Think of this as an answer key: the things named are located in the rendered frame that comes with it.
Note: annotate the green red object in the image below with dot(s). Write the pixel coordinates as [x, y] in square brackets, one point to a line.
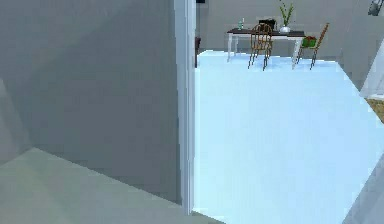
[309, 42]

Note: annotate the black box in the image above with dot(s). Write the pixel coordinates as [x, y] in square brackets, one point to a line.
[268, 23]

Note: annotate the brown wooden spindle chair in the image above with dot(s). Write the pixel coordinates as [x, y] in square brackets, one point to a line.
[261, 38]

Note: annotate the green house plant white pot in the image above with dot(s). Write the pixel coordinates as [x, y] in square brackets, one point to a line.
[285, 16]

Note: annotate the green bottle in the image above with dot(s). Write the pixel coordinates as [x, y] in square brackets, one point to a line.
[240, 24]

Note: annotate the dark top white leg table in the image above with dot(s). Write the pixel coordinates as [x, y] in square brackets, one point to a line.
[290, 34]

